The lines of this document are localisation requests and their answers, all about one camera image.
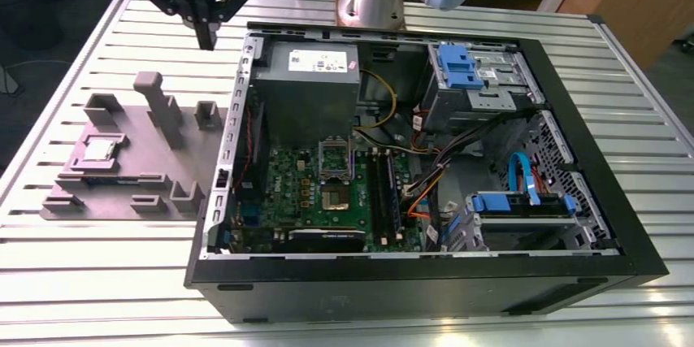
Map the CPU socket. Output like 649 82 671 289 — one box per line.
317 180 356 213

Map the blue data wire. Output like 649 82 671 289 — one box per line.
507 152 543 206

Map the black wire bundle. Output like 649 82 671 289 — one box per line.
403 111 537 197

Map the black RAM slot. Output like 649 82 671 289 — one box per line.
365 148 387 243
383 148 407 241

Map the metal disk bay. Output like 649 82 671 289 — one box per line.
441 190 619 254

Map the yellow wire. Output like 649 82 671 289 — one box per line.
352 69 399 132

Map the silver CPU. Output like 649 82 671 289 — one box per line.
80 139 118 161

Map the RAM stick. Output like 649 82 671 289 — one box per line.
78 176 145 186

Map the black graphics card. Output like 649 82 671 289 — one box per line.
285 228 367 254

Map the black PC case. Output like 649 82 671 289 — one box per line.
181 20 668 323

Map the orange wire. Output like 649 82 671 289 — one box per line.
405 178 443 220

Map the blue drive carrier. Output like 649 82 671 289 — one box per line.
436 44 485 91

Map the green motherboard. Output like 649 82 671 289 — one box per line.
229 144 429 254

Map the metal socket cover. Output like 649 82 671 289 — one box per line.
316 138 356 184

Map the grey parts rack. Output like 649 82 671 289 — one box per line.
40 72 228 222

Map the grey power supply unit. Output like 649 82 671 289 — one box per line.
250 42 361 149

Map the metal drive cage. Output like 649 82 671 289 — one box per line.
419 41 547 132

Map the hard disk in blue carrier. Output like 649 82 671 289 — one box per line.
468 192 579 220

